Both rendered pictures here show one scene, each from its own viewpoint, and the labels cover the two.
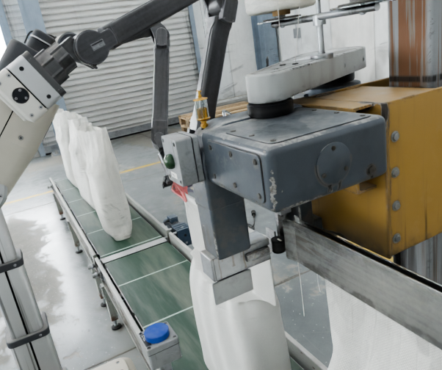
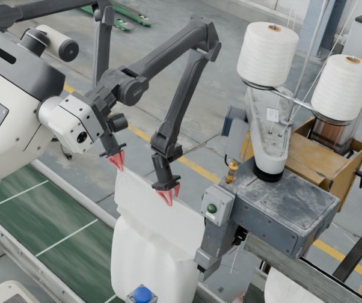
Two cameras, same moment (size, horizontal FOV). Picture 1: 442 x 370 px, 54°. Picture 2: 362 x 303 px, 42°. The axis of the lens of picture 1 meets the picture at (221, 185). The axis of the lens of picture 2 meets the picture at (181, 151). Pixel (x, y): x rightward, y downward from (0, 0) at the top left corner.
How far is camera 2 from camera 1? 97 cm
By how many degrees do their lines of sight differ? 32
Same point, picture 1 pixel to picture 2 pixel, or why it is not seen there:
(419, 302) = (340, 295)
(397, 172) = not seen: hidden behind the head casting
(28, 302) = not seen: outside the picture
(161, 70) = (104, 47)
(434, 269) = not seen: hidden behind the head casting
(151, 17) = (168, 62)
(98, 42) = (138, 90)
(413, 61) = (333, 131)
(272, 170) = (303, 244)
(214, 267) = (209, 262)
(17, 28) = not seen: outside the picture
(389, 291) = (322, 286)
